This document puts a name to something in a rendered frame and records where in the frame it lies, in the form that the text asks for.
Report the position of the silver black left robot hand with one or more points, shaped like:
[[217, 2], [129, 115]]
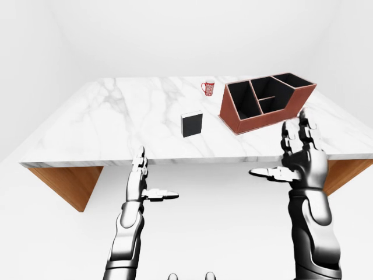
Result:
[[134, 183]]

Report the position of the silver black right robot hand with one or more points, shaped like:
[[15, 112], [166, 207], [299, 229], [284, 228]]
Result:
[[309, 166]]

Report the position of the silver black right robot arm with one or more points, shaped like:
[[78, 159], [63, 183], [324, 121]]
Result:
[[316, 236]]

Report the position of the red-brown desk caddy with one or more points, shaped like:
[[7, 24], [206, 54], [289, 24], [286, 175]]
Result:
[[265, 102]]

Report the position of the black book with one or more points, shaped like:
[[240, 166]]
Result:
[[191, 124]]

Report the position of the wooden table leg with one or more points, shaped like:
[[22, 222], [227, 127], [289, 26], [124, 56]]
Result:
[[68, 182], [346, 175]]

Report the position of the small dark rounded shape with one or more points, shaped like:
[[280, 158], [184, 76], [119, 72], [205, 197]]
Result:
[[210, 275], [172, 276]]

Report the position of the red patterned mug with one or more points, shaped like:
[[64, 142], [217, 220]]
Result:
[[208, 87]]

